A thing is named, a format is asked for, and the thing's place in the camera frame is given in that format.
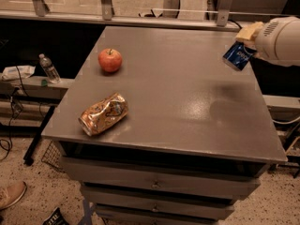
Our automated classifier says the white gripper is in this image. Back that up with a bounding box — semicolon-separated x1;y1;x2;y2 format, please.
235;17;300;67

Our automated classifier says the blue pepsi can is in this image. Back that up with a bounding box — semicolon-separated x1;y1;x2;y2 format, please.
222;41;256;70

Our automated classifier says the crushed orange soda can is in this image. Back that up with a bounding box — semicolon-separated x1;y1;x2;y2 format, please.
79;93;128;136

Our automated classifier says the grey drawer cabinet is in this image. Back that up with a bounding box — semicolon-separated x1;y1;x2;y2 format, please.
43;26;286;225

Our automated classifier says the red apple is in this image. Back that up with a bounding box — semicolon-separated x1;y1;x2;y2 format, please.
98;49;123;72

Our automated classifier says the clear plastic water bottle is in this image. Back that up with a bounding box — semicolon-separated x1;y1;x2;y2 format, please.
38;53;60;83

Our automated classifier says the metal window railing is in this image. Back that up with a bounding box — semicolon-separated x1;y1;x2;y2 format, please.
0;0;300;35

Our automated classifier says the white crumpled cloth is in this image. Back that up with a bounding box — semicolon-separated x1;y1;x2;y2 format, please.
1;65;36;81

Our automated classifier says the black printed bag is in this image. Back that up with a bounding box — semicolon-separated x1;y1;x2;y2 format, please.
42;207;69;225

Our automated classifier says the tan shoe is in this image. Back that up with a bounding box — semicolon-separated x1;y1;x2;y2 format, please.
0;181;27;210

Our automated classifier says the black cable behind cabinet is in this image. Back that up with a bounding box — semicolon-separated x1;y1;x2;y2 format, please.
228;19;244;30

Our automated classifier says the wire mesh basket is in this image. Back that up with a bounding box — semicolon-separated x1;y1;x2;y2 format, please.
41;142;64;173

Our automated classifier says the black cable on floor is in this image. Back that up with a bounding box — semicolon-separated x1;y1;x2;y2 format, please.
0;65;29;161

